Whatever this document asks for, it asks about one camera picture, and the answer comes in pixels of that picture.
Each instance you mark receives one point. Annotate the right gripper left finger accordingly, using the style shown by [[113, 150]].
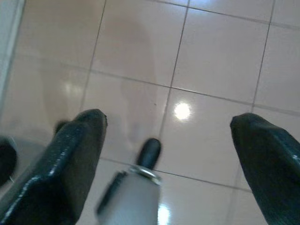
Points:
[[58, 168]]

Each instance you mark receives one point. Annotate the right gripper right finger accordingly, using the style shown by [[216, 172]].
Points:
[[272, 164]]

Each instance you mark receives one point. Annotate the robot leg with black foot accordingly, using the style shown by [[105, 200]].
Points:
[[131, 194]]

